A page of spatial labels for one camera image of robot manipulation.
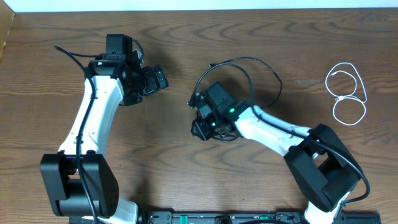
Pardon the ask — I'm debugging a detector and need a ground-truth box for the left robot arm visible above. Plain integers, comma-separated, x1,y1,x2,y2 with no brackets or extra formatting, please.
40,34,169,223

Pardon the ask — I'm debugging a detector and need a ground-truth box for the black usb cable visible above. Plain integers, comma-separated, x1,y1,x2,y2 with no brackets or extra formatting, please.
214,132,241,143
209,56,284,110

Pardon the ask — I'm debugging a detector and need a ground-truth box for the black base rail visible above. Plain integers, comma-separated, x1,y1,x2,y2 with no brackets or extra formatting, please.
136,210,382,224

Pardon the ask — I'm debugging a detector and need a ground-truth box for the white usb cable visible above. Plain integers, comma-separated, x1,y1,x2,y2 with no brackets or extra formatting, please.
325,62,368,126

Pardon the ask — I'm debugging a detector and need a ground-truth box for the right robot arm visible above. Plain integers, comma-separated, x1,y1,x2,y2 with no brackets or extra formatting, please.
188,82,363,223

